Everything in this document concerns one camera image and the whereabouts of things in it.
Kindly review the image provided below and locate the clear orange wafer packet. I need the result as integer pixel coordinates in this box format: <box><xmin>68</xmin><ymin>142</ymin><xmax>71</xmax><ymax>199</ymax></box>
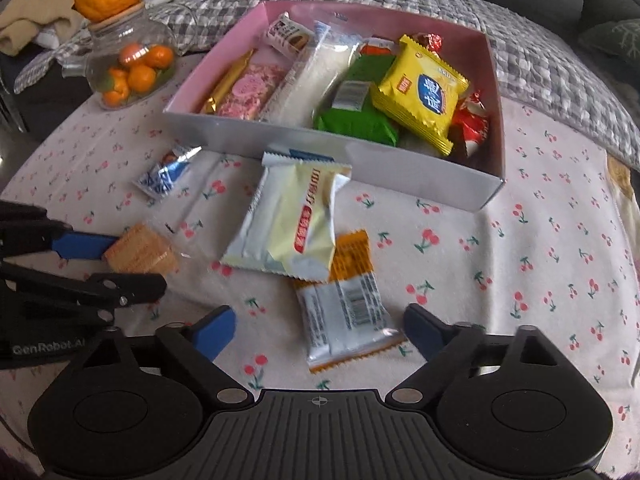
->
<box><xmin>104</xmin><ymin>223</ymin><xmax>180</xmax><ymax>275</ymax></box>

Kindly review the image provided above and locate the red candy packet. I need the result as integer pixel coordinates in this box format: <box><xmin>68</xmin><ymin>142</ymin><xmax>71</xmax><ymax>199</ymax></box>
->
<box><xmin>447</xmin><ymin>89</ymin><xmax>490</xmax><ymax>158</ymax></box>

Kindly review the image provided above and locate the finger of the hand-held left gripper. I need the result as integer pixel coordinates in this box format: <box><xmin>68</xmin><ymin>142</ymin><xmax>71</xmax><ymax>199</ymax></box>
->
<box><xmin>0</xmin><ymin>204</ymin><xmax>120</xmax><ymax>261</ymax></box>
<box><xmin>0</xmin><ymin>262</ymin><xmax>168</xmax><ymax>321</ymax></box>

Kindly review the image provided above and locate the red foil candy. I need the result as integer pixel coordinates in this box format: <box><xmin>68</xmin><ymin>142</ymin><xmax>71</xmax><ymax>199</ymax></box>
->
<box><xmin>412</xmin><ymin>32</ymin><xmax>445</xmax><ymax>55</ymax></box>

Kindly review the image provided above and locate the orange white snack packet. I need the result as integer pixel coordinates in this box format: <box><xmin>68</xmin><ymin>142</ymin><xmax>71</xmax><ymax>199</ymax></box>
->
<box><xmin>294</xmin><ymin>230</ymin><xmax>408</xmax><ymax>373</ymax></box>

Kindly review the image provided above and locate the gold snack packet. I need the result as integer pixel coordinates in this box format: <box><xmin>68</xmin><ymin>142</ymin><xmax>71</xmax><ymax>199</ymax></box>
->
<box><xmin>200</xmin><ymin>50</ymin><xmax>257</xmax><ymax>115</ymax></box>

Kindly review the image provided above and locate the glass jar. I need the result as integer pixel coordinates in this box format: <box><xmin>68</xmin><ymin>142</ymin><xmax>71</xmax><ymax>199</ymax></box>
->
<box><xmin>62</xmin><ymin>2</ymin><xmax>193</xmax><ymax>111</ymax></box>

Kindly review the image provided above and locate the cherry print tablecloth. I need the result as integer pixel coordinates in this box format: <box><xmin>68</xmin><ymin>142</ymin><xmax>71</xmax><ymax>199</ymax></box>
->
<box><xmin>0</xmin><ymin>52</ymin><xmax>640</xmax><ymax>480</ymax></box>

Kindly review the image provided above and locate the white chocolate tart cookie packet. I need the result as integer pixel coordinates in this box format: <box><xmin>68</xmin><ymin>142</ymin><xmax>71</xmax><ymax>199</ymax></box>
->
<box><xmin>264</xmin><ymin>12</ymin><xmax>313</xmax><ymax>55</ymax></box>

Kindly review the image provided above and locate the cluster of small oranges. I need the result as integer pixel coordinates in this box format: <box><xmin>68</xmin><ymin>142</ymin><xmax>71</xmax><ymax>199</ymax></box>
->
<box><xmin>102</xmin><ymin>44</ymin><xmax>175</xmax><ymax>107</ymax></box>

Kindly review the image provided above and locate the yellow snack packet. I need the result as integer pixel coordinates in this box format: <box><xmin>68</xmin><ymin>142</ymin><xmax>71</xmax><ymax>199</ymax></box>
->
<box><xmin>371</xmin><ymin>35</ymin><xmax>471</xmax><ymax>157</ymax></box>

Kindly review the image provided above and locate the beige cloth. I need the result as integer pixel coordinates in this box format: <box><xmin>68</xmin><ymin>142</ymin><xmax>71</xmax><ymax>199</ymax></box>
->
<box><xmin>0</xmin><ymin>0</ymin><xmax>88</xmax><ymax>56</ymax></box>

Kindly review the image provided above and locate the cork jar lid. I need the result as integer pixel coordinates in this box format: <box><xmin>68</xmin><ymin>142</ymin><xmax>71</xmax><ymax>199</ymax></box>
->
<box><xmin>87</xmin><ymin>2</ymin><xmax>146</xmax><ymax>32</ymax></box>

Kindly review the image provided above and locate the grey checked blanket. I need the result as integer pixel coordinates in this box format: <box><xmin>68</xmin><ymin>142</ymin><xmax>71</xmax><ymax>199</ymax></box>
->
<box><xmin>15</xmin><ymin>0</ymin><xmax>640</xmax><ymax>171</ymax></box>

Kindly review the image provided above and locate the pink nougat packet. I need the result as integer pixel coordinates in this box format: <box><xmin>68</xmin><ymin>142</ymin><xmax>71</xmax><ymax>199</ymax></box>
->
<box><xmin>215</xmin><ymin>62</ymin><xmax>288</xmax><ymax>121</ymax></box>

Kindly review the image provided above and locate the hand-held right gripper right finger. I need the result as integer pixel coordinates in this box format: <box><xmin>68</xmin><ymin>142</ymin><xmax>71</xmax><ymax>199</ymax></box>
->
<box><xmin>386</xmin><ymin>304</ymin><xmax>556</xmax><ymax>405</ymax></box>

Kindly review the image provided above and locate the cream white snack packet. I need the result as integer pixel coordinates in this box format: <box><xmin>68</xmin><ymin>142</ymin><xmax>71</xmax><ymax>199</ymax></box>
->
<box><xmin>221</xmin><ymin>151</ymin><xmax>352</xmax><ymax>281</ymax></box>

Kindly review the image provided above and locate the small orange white packet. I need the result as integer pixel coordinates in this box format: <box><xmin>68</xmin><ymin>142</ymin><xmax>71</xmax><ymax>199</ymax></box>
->
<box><xmin>360</xmin><ymin>39</ymin><xmax>399</xmax><ymax>58</ymax></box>

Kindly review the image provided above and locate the green patterned pillow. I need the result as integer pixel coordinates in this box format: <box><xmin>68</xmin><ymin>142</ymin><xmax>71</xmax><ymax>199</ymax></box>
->
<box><xmin>579</xmin><ymin>19</ymin><xmax>640</xmax><ymax>67</ymax></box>

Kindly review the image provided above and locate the pink cardboard box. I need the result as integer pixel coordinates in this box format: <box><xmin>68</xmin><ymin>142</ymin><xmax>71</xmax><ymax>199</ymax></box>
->
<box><xmin>162</xmin><ymin>1</ymin><xmax>507</xmax><ymax>211</ymax></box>

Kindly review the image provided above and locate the clear rice cracker packet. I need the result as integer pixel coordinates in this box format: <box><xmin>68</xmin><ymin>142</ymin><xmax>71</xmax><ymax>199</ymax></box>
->
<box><xmin>304</xmin><ymin>20</ymin><xmax>362</xmax><ymax>127</ymax></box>
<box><xmin>260</xmin><ymin>52</ymin><xmax>312</xmax><ymax>122</ymax></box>

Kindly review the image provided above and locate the blue white candy packet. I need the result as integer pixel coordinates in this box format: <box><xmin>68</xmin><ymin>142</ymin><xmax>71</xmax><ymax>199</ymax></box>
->
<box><xmin>132</xmin><ymin>144</ymin><xmax>203</xmax><ymax>200</ymax></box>

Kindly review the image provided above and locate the green snack packet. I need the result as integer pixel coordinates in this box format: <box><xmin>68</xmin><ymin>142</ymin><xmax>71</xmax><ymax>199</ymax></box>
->
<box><xmin>314</xmin><ymin>52</ymin><xmax>401</xmax><ymax>147</ymax></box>

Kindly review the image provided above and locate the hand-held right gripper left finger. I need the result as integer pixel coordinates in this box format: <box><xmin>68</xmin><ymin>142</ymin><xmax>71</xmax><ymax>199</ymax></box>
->
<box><xmin>90</xmin><ymin>305</ymin><xmax>253</xmax><ymax>406</ymax></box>

